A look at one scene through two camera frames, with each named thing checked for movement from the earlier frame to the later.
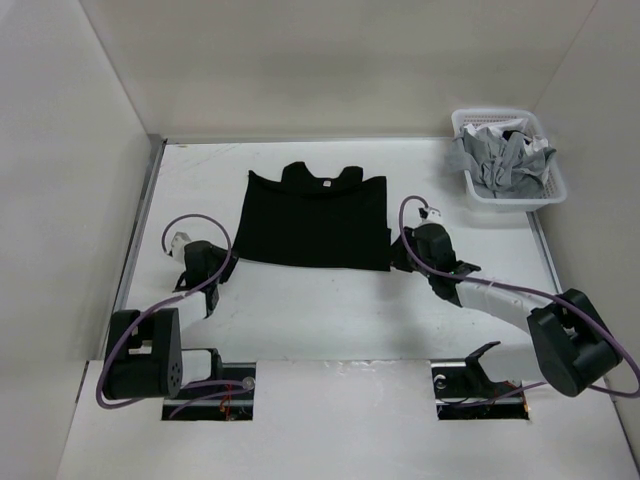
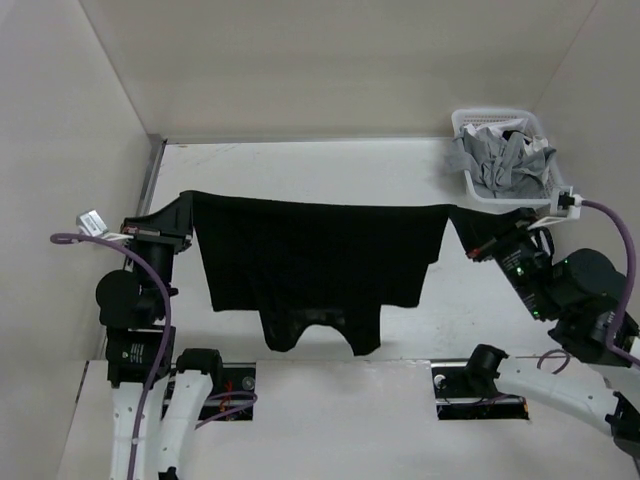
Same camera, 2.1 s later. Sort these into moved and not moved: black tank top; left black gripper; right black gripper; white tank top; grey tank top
Moved: black tank top; right black gripper; left black gripper
Not moved: grey tank top; white tank top
